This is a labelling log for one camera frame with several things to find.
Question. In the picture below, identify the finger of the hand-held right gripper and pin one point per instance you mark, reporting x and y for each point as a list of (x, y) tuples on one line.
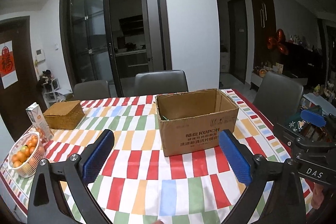
[(291, 132), (313, 117)]

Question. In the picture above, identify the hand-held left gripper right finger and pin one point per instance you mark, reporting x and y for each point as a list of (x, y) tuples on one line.
[(235, 158)]

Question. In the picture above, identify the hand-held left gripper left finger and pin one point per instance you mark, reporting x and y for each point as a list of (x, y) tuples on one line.
[(98, 157)]

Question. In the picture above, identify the brown cardboard box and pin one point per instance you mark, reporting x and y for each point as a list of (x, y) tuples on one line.
[(189, 134)]

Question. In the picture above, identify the person's right hand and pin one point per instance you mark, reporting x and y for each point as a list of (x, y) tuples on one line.
[(318, 195)]

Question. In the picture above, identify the green printed box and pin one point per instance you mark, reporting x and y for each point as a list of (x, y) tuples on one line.
[(294, 123)]

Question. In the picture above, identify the bouquet of flowers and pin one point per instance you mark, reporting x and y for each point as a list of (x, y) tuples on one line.
[(325, 92)]

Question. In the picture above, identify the grey leather dining chair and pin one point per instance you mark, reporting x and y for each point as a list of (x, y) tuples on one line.
[(278, 92)]

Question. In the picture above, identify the colourful chequered tablecloth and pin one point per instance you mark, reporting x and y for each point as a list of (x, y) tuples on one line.
[(147, 171)]

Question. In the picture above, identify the woven wicker box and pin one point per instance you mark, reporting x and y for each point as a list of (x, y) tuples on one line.
[(64, 115)]

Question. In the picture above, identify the black sideboard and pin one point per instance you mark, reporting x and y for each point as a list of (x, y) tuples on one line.
[(302, 61)]

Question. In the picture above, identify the white plastic fruit basket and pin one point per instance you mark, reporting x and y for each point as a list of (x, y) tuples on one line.
[(34, 161)]

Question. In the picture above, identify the small grey dining chair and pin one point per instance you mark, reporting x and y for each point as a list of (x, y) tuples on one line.
[(92, 90)]

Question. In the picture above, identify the white drink carton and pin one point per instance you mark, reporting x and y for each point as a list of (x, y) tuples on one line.
[(39, 121)]

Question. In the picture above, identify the pile of oranges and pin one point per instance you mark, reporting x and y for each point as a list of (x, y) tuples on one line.
[(25, 151)]

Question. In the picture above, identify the green packet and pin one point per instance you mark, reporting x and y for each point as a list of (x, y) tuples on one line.
[(164, 118)]

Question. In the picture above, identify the white shoe shelf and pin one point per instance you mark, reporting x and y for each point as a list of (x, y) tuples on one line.
[(51, 90)]

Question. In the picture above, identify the red foil balloons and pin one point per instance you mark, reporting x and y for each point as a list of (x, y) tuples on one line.
[(278, 41)]

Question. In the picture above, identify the dark tall cabinet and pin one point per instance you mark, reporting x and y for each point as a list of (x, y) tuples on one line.
[(262, 37)]

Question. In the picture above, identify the dark brown wooden door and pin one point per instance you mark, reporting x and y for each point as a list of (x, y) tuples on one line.
[(25, 95)]

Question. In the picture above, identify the wide grey dining chair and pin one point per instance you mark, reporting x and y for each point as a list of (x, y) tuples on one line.
[(160, 82)]

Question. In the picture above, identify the dark hallway door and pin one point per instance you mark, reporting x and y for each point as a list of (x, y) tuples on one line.
[(237, 40)]

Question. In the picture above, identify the white intercom panel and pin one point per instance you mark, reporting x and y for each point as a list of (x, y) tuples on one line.
[(40, 54)]

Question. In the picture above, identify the dark framed sliding glass door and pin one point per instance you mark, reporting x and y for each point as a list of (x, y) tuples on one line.
[(86, 29)]

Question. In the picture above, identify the silver refrigerator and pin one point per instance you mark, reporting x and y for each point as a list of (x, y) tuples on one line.
[(153, 29)]

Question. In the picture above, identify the red and white wall poster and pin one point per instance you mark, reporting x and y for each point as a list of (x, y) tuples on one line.
[(8, 64)]

